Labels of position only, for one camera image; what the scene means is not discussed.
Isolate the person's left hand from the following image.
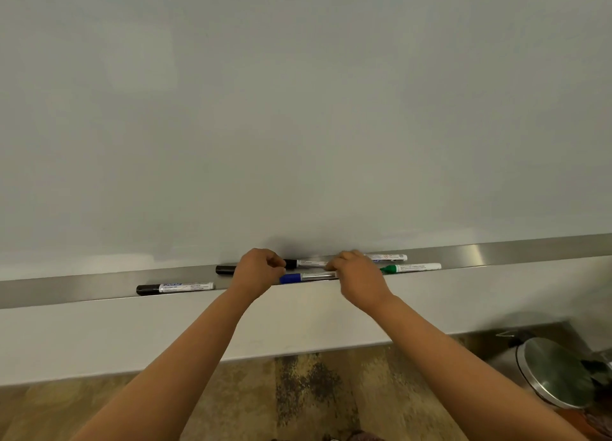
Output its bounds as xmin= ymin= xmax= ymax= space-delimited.
xmin=229 ymin=248 xmax=287 ymax=303

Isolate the person's right hand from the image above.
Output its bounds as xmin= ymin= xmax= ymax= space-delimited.
xmin=325 ymin=250 xmax=394 ymax=314

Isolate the person's right forearm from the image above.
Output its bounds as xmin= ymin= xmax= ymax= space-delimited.
xmin=368 ymin=294 xmax=590 ymax=441

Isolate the person's left forearm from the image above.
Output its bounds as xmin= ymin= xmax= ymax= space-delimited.
xmin=72 ymin=287 xmax=261 ymax=441

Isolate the blue-capped whiteboard marker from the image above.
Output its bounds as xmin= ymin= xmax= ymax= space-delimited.
xmin=280 ymin=271 xmax=338 ymax=284

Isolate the green-capped whiteboard marker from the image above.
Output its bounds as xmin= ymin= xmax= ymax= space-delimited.
xmin=381 ymin=263 xmax=442 ymax=275

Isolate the large white whiteboard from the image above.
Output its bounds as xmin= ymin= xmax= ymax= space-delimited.
xmin=0 ymin=0 xmax=612 ymax=282

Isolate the metal marker tray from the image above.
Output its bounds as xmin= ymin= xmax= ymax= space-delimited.
xmin=0 ymin=233 xmax=612 ymax=310

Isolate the stainless steel pedal bin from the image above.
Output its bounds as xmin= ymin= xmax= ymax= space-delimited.
xmin=495 ymin=329 xmax=612 ymax=410

